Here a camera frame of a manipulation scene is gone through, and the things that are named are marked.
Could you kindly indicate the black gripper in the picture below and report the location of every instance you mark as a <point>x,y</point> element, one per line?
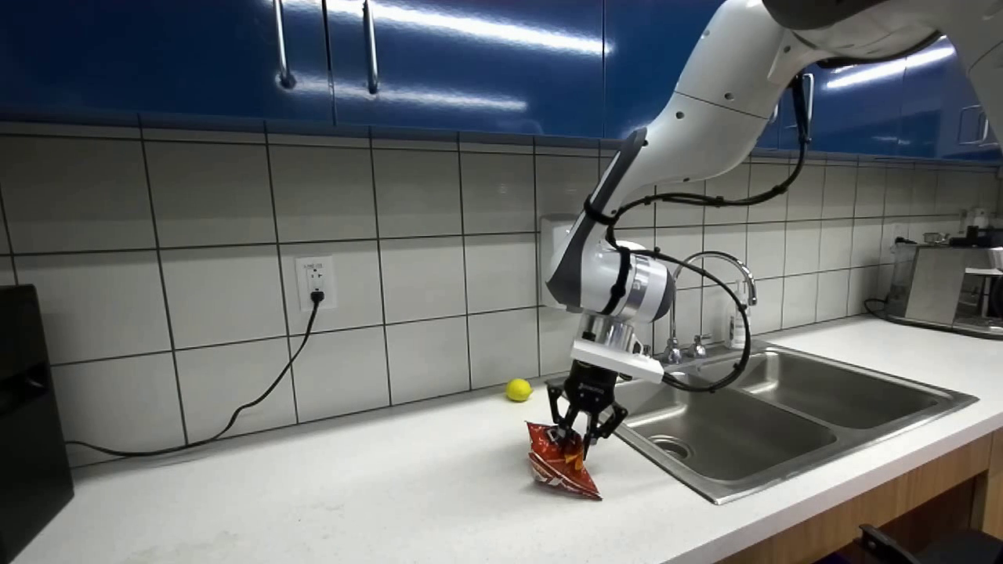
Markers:
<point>588,391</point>

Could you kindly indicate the white wall power outlet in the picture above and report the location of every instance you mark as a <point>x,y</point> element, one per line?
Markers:
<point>317,281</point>

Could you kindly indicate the toaster oven at right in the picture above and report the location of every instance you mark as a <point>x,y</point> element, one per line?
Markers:
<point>941,283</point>

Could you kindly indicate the wooden lower cabinet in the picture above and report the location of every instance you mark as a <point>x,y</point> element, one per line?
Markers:
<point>889,501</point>

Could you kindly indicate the black chair part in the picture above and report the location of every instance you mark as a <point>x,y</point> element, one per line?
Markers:
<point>930,545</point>

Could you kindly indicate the small yellow ball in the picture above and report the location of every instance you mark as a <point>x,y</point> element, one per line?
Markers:
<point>519,388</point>

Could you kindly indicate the stainless steel double sink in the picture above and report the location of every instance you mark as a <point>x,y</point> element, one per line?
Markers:
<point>772,428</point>

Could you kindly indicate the red snack packet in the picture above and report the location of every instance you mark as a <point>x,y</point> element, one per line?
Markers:
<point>559,471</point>

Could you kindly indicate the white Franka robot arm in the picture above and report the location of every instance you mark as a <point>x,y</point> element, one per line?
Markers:
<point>722,95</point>

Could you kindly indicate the chrome faucet knob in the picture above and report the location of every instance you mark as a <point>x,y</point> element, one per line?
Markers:
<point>705,347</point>

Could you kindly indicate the black countertop appliance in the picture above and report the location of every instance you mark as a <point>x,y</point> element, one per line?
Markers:
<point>34,428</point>

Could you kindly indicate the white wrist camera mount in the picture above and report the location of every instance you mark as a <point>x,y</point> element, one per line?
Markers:
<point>622,361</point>

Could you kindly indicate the blue upper cabinet door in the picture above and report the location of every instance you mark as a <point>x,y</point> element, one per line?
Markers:
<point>976,83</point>
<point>641,51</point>
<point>460,73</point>
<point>880,116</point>
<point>158,58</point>

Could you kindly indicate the chrome gooseneck faucet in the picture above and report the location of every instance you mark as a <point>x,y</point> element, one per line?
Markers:
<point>742,275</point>

